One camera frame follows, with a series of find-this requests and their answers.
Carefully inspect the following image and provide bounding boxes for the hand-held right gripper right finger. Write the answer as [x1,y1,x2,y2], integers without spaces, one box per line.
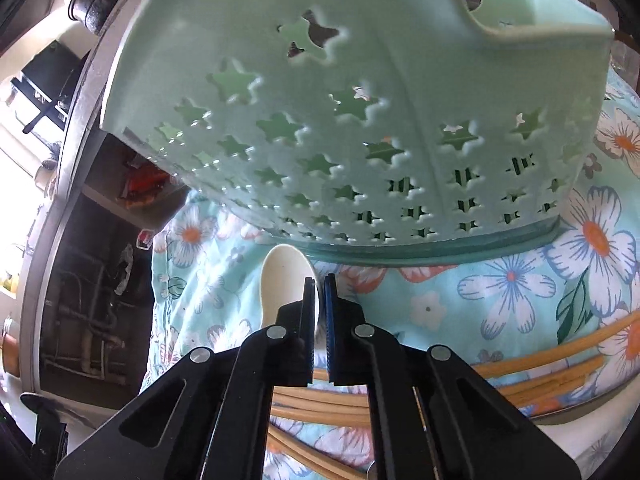
[324,274,583,480]

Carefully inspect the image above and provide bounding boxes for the white plastic bag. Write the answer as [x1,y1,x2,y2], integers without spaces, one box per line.
[112,245,136,296]

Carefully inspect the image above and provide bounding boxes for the red snack packet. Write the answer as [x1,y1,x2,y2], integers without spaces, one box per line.
[120,160,176,209]

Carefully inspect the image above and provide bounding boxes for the grey drain pipes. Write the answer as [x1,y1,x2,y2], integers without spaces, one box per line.
[42,260,126,386]

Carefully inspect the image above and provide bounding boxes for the cream plastic rice spoon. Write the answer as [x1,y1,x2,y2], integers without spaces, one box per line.
[261,243,328,361]

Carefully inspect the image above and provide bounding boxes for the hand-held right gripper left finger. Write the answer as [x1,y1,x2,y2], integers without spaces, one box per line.
[52,276,317,480]

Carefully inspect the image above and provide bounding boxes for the floral blue cloth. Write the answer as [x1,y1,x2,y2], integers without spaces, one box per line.
[140,67,640,480]

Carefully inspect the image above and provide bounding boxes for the copper pot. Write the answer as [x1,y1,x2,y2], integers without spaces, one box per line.
[0,317,21,378]

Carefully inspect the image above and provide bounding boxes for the green star-cutout utensil holder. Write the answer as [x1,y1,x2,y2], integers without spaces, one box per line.
[100,0,616,263]

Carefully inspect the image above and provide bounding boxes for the black metal rack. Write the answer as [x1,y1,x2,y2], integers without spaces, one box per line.
[10,42,83,133]

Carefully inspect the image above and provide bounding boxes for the grey concrete counter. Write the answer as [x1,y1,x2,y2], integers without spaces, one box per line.
[20,0,166,396]

